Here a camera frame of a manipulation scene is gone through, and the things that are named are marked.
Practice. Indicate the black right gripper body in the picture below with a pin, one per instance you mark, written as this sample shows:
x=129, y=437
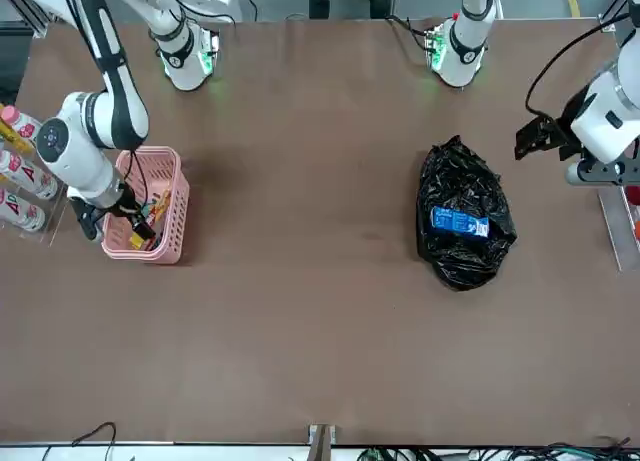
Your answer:
x=125, y=203

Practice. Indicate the red yellow apple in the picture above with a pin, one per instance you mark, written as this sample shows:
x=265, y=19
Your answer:
x=634, y=196

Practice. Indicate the orange fruit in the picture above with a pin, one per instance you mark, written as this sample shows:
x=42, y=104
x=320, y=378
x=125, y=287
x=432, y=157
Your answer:
x=637, y=229

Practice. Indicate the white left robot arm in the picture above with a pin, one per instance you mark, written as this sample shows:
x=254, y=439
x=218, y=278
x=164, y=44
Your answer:
x=465, y=46

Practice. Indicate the aluminium frame post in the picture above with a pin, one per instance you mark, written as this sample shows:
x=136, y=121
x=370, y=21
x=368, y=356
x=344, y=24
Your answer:
x=322, y=443

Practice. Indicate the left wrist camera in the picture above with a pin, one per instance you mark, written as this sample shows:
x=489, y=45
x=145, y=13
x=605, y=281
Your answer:
x=600, y=173

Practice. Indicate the long yellow snack box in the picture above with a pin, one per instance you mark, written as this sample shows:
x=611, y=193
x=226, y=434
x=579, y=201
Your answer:
x=164, y=203

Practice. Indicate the clear acrylic bottle stand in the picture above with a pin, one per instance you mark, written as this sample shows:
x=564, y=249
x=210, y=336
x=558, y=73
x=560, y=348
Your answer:
x=55, y=221

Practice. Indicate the yellow drink bottle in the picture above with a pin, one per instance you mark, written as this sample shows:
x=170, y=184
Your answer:
x=12, y=138

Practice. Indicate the clear acrylic fruit stand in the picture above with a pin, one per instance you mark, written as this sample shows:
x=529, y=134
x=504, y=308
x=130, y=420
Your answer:
x=612, y=231

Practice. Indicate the pink plastic basket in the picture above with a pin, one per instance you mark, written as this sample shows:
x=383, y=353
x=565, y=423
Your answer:
x=172, y=181

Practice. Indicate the dark snack packet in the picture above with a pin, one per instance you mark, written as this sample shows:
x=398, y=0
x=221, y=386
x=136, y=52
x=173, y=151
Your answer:
x=156, y=242

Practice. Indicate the black plastic bag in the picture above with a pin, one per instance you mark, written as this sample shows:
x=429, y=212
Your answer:
x=460, y=261

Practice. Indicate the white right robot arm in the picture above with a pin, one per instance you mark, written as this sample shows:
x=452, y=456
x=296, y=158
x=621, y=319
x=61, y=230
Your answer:
x=80, y=161

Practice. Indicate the pink cap white bottle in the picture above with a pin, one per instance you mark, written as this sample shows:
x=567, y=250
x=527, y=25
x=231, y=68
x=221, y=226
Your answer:
x=22, y=211
x=25, y=173
x=20, y=126

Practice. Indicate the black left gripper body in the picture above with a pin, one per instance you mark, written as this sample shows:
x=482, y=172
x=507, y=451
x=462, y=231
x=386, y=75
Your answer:
x=570, y=116

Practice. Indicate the blue snack box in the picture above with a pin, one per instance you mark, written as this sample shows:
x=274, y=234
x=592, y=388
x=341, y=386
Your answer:
x=460, y=222

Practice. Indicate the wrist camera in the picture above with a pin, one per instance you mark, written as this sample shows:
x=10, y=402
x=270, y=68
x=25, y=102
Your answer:
x=600, y=173
x=87, y=221

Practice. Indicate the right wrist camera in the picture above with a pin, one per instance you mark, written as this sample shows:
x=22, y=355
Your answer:
x=87, y=221

